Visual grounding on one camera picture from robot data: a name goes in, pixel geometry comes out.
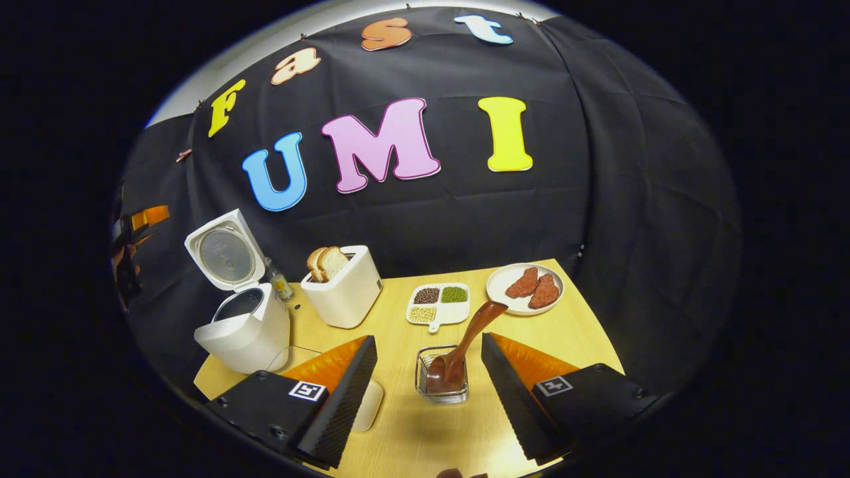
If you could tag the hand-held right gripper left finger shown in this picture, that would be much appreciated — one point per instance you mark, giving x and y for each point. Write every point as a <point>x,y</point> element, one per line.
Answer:
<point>345,398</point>

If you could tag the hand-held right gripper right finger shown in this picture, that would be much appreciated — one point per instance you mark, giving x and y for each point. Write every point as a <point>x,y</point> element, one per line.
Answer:
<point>514,405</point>

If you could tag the brown wooden spoon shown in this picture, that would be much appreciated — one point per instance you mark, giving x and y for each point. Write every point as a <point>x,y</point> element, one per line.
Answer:
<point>475,332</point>

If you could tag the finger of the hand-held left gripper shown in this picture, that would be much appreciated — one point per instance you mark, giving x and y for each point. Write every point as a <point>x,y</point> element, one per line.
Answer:
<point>151,216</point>
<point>145,238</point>

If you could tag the red meat piece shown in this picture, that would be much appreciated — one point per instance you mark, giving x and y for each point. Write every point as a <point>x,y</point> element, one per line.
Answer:
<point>523,283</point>
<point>546,292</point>

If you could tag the white toaster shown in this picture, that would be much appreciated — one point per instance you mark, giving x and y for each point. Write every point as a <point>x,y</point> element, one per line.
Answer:
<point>345,299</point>

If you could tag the white rice cooker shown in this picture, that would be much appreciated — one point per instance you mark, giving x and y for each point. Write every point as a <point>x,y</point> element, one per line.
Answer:
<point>246,338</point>

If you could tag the white divided bean dish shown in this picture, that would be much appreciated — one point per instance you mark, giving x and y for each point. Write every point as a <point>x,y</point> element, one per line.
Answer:
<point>455,313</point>

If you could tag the white round plate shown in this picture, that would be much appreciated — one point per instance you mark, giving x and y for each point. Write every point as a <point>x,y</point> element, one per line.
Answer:
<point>497,287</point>

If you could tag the small glass bottle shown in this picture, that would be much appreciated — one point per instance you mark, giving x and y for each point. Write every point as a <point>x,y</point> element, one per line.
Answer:
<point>282,285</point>

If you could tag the pink cloth clip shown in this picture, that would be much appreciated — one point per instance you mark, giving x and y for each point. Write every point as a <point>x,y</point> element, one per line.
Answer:
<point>184,155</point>

